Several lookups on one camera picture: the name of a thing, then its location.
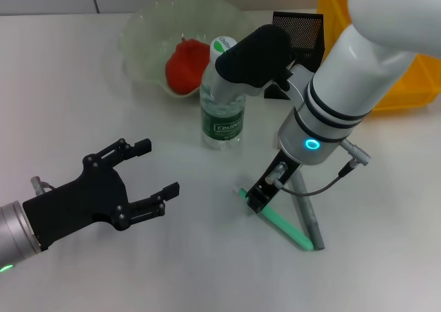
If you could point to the red-orange fruit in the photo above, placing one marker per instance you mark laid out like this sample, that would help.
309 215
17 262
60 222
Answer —
186 67

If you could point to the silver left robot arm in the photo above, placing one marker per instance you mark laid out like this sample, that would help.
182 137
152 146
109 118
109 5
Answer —
13 229

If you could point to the pale green glass fruit plate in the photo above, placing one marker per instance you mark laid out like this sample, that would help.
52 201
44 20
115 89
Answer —
148 33

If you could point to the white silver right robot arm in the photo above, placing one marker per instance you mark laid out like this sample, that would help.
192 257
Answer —
344 84

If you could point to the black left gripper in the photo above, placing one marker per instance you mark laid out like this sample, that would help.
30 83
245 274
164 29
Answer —
79 202

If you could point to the black mesh pen holder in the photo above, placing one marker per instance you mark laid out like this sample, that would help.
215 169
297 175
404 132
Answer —
306 33

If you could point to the green pen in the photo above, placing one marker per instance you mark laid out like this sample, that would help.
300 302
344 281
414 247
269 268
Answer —
289 231

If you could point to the right wrist camera housing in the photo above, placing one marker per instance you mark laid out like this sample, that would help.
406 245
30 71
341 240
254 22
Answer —
255 57

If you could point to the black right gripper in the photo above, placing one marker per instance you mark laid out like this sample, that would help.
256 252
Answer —
267 188

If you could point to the clear green-label water bottle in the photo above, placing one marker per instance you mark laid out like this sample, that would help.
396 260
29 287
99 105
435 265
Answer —
224 126

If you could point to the grey pen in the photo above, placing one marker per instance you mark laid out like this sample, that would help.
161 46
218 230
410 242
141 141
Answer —
315 229

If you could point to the yellow plastic bin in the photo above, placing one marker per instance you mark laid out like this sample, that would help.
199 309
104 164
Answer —
413 84

